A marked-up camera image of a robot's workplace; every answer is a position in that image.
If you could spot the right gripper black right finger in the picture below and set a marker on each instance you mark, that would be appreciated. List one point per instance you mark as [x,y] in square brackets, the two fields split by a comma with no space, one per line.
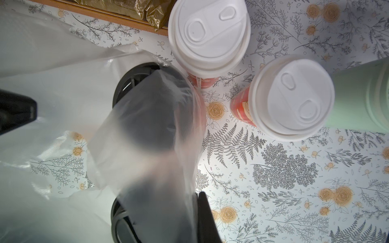
[207,230]

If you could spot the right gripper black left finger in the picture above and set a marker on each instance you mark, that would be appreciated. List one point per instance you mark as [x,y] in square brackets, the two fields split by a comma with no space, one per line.
[16,111]

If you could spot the red cup black lid front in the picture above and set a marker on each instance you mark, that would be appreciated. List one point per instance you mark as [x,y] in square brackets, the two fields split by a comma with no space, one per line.
[147,214]

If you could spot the red cup black lid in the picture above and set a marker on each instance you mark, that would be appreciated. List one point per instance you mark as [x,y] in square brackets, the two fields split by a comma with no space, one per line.
[157,109]
[147,214]

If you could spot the clear plastic carrier bag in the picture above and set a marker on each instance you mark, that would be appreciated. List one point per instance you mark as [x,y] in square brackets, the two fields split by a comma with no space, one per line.
[94,140]

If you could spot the orange two-tier shelf rack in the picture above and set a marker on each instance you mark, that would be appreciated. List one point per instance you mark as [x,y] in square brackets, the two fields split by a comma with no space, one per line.
[103,15]

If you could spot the red cup white lid right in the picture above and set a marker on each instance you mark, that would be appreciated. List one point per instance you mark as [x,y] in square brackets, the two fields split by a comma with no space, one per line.
[289,100]

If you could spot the red cup white lid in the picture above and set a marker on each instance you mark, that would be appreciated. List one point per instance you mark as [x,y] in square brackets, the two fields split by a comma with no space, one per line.
[209,38]
[289,100]

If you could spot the gold snack bag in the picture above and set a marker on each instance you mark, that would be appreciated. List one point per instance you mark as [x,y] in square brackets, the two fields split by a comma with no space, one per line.
[155,12]

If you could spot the red cup white lid rear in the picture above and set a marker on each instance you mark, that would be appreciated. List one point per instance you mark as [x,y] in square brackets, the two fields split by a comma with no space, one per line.
[209,38]

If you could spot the green straw holder cup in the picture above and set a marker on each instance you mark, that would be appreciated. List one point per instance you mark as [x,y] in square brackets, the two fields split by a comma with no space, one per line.
[362,98]

